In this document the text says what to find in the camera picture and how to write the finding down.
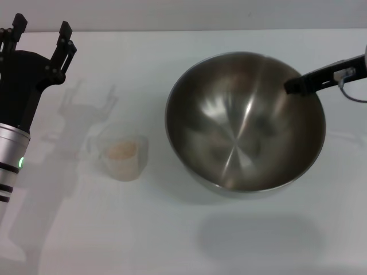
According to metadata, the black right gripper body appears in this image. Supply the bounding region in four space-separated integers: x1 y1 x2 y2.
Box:
332 53 367 87

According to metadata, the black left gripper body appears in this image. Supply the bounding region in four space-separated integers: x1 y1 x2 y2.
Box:
0 49 63 136

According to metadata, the large stainless steel bowl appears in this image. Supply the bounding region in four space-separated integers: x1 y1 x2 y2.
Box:
164 51 327 197

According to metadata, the clear plastic measuring cup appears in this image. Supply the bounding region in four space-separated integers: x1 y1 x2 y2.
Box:
87 121 150 182

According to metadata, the grey cable with clear plug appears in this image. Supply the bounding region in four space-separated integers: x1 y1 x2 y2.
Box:
333 68 367 104

